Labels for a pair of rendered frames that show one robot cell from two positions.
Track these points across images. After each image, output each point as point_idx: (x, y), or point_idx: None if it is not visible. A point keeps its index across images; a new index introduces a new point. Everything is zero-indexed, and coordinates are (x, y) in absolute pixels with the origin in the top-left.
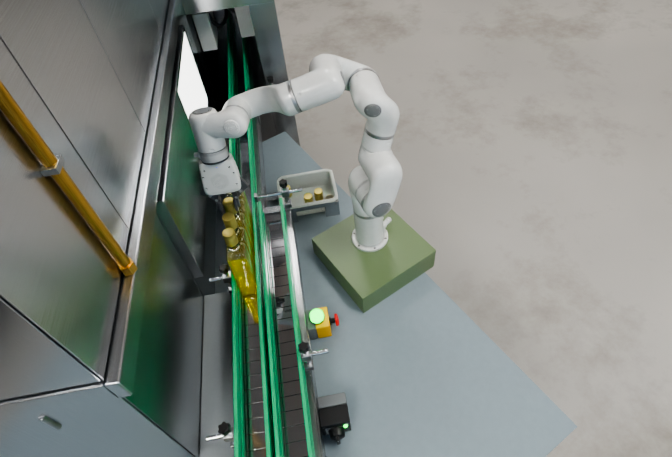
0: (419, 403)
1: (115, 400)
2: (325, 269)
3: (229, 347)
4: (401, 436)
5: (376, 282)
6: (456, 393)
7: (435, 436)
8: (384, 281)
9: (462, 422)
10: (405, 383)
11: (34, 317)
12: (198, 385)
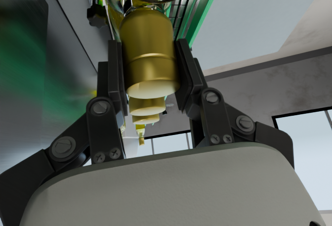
0: (227, 38)
1: None
2: None
3: (107, 34)
4: (207, 48)
5: None
6: (249, 36)
7: (222, 49)
8: None
9: (238, 46)
10: (229, 29)
11: None
12: (88, 62)
